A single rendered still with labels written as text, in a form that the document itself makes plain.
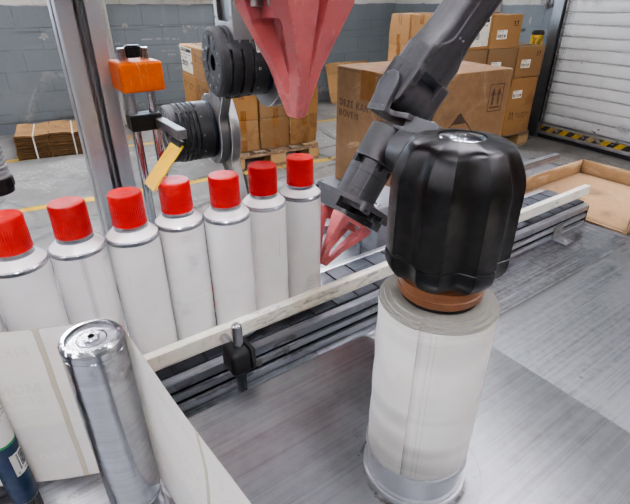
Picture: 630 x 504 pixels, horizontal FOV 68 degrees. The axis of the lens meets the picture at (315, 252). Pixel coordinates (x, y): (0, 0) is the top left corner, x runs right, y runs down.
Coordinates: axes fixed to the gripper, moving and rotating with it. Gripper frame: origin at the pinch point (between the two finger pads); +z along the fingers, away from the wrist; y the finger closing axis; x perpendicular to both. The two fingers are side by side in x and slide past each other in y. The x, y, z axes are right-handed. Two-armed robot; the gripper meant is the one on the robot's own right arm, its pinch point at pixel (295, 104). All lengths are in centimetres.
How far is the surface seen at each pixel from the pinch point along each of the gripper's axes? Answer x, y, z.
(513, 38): 230, 358, 15
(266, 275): 17.8, 6.1, 23.3
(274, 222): 17.2, 7.3, 16.3
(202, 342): 15.5, -3.8, 27.6
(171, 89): 543, 167, 71
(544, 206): 16, 64, 27
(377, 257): 23.2, 29.2, 30.2
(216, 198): 18.0, 0.8, 12.1
